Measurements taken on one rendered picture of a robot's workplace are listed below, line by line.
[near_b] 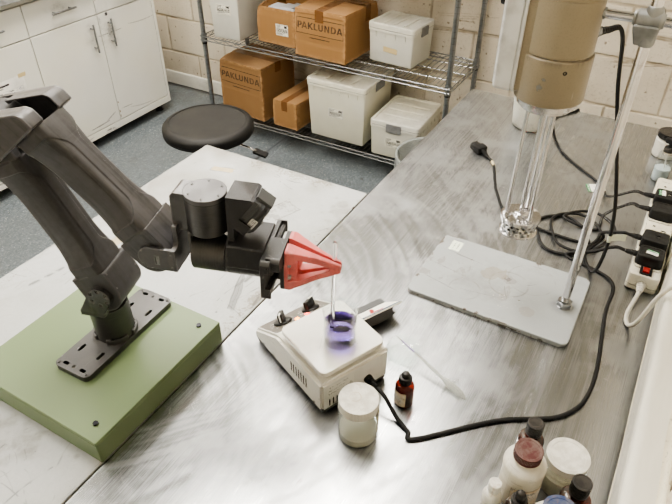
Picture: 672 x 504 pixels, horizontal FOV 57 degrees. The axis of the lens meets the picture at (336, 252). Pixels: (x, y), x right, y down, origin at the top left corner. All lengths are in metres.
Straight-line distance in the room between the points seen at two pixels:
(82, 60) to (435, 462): 3.01
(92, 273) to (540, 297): 0.77
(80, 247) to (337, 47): 2.30
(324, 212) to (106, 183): 0.64
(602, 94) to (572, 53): 2.24
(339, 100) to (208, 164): 1.69
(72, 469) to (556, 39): 0.90
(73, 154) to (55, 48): 2.63
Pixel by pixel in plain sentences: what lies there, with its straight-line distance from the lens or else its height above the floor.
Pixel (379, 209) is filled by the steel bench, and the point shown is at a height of 0.90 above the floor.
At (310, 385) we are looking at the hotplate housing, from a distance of 0.95.
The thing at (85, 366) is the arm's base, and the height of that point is 0.95.
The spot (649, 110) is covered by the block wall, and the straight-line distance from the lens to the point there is 3.18.
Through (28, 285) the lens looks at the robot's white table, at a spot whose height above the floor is 0.90.
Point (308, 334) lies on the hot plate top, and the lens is 0.96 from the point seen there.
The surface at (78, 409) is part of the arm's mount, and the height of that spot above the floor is 0.94.
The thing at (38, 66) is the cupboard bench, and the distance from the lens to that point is 3.43.
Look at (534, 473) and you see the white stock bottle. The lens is 0.86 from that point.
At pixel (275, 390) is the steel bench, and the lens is 1.01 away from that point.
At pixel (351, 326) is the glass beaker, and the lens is 0.90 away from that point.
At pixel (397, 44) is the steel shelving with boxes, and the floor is 0.67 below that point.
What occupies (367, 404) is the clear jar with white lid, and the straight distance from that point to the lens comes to 0.89.
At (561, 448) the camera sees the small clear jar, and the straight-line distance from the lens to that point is 0.91.
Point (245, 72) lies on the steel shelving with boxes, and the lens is 3.50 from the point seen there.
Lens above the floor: 1.68
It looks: 38 degrees down
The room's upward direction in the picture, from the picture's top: straight up
